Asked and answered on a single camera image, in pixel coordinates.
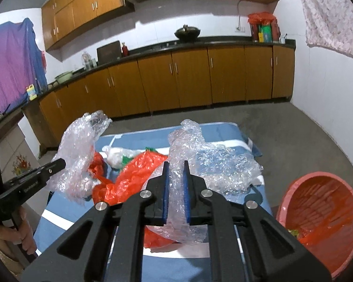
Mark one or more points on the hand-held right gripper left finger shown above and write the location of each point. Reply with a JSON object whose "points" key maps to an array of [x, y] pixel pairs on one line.
{"points": [[165, 195]]}

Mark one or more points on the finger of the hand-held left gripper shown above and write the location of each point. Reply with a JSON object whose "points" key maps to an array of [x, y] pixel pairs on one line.
{"points": [[38, 174]]}

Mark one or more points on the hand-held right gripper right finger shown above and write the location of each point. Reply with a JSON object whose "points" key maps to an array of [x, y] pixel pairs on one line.
{"points": [[188, 195]]}

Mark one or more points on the red plastic bag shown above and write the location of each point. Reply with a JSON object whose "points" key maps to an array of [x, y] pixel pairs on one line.
{"points": [[129, 176]]}

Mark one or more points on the large clear bubble wrap sheet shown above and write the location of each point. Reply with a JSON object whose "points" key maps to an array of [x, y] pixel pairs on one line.
{"points": [[217, 164]]}

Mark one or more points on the clear bubble wrap piece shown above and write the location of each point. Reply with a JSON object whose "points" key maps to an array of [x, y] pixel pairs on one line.
{"points": [[79, 147]]}

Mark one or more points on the white plastic bag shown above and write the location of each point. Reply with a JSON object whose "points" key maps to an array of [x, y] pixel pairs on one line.
{"points": [[114, 157]]}

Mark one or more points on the red plastic bin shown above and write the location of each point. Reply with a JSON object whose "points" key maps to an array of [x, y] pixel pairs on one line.
{"points": [[326, 199]]}

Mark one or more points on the person's left forearm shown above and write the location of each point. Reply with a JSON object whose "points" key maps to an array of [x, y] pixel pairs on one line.
{"points": [[1, 258]]}

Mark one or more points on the person's left hand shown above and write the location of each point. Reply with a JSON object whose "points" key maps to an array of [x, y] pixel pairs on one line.
{"points": [[26, 236]]}

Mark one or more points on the white cabinet with flower decal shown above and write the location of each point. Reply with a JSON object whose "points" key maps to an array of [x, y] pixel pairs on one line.
{"points": [[17, 152]]}

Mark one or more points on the yellow bottle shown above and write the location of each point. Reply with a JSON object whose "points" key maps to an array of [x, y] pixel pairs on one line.
{"points": [[31, 92]]}

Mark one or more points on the purple hanging cloth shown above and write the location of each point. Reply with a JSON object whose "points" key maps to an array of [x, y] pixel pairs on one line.
{"points": [[8, 64]]}

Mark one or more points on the green basin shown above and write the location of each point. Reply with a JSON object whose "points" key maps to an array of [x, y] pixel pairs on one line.
{"points": [[64, 77]]}

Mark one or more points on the red hanging cloth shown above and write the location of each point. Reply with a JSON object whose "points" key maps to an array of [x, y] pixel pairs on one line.
{"points": [[43, 60]]}

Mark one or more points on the wooden lower kitchen cabinets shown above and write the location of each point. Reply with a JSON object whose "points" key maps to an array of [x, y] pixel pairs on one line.
{"points": [[191, 79]]}

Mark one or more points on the blue hanging garment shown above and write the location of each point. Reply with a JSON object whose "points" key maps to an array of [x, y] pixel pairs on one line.
{"points": [[35, 53]]}

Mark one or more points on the glass jar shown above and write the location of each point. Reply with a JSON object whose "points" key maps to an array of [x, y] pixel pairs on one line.
{"points": [[86, 60]]}

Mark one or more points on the dark rectangular board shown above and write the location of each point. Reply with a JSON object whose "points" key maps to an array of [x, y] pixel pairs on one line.
{"points": [[108, 51]]}

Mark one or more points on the red bottle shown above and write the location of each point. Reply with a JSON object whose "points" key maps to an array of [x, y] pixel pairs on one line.
{"points": [[125, 50]]}

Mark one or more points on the dark kitchen countertop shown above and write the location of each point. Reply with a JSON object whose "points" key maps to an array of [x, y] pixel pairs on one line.
{"points": [[223, 44]]}

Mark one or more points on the black wok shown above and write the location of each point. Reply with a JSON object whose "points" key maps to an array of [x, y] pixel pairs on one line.
{"points": [[187, 33]]}

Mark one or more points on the white cup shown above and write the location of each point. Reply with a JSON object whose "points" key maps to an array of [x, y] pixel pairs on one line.
{"points": [[282, 39]]}

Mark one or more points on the red bag of goods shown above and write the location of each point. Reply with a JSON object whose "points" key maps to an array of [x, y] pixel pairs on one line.
{"points": [[263, 25]]}

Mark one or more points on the pink floral hanging cloth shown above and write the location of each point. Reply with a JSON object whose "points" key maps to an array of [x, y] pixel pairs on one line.
{"points": [[332, 14]]}

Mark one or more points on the long wooden wall cabinets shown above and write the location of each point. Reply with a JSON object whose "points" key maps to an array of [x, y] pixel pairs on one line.
{"points": [[85, 8]]}

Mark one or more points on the wall socket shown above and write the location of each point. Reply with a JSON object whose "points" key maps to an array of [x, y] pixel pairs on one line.
{"points": [[240, 29]]}

